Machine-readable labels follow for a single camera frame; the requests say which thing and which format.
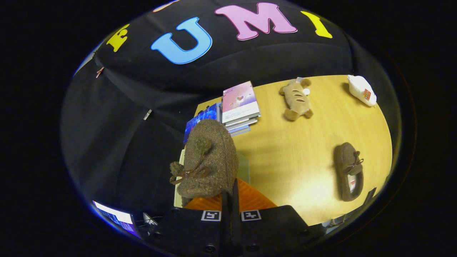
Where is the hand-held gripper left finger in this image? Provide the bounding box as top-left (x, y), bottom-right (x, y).
top-left (154, 191), bottom-right (230, 257)

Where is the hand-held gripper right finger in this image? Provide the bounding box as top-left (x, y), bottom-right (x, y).
top-left (232, 178), bottom-right (323, 257)

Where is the green fabric storage box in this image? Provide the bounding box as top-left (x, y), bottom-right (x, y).
top-left (174, 150), bottom-right (250, 207)

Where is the brown fuzzy shoe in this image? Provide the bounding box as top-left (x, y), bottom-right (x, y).
top-left (334, 142), bottom-right (365, 202)
top-left (170, 119), bottom-right (240, 207)

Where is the light blue book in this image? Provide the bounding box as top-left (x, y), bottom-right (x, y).
top-left (228, 123), bottom-right (251, 137)

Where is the white book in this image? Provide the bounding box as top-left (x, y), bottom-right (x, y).
top-left (224, 116), bottom-right (258, 128)

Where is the laptop screen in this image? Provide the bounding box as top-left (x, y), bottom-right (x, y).
top-left (93, 201), bottom-right (141, 239)

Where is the dark blue book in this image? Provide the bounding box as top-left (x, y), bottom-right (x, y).
top-left (184, 103), bottom-right (222, 143)

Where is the pink cover book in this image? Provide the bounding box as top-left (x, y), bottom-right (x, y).
top-left (221, 81), bottom-right (260, 124)

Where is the tan bread plush toy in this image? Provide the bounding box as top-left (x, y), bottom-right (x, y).
top-left (279, 79), bottom-right (314, 121)

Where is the white plush toy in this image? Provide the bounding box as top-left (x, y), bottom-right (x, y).
top-left (347, 75), bottom-right (377, 107)

